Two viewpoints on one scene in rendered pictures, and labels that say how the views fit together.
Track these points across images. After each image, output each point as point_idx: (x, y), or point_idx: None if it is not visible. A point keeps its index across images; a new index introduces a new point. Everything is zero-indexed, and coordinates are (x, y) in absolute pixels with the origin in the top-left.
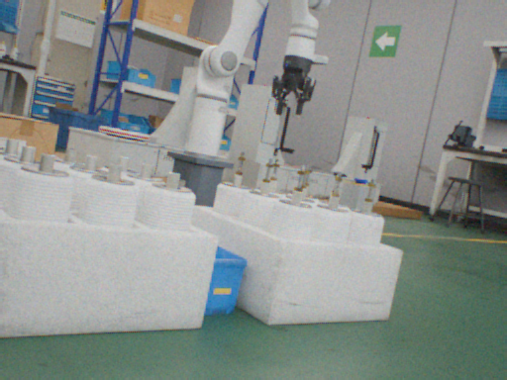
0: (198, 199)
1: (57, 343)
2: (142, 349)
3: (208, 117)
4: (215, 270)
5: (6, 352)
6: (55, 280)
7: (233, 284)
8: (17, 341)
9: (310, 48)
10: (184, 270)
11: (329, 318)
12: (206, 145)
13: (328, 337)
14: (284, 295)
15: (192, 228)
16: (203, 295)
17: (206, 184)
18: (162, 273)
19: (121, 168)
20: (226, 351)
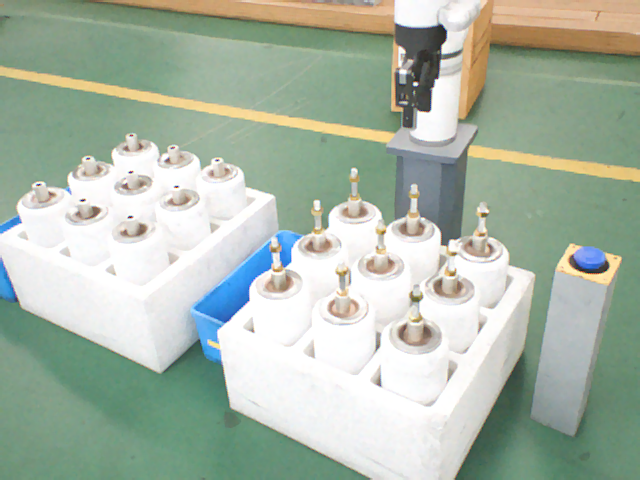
0: (406, 199)
1: (43, 334)
2: (69, 370)
3: (414, 84)
4: (201, 323)
5: (7, 328)
6: (40, 288)
7: None
8: (31, 320)
9: (411, 7)
10: (124, 317)
11: (314, 446)
12: (416, 126)
13: (248, 466)
14: (238, 388)
15: (161, 274)
16: (150, 346)
17: (415, 181)
18: (107, 312)
19: (82, 205)
20: (112, 411)
